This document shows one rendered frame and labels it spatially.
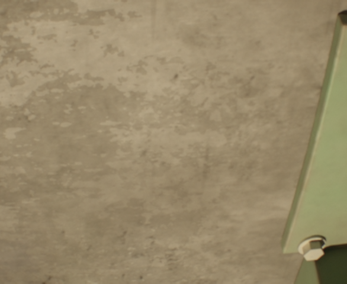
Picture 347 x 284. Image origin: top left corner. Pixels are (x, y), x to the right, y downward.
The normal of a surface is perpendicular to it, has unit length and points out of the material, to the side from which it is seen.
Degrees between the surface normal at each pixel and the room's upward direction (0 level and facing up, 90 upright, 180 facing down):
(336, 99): 0
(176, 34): 0
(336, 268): 90
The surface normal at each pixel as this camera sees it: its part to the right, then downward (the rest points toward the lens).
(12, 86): 0.10, 0.73
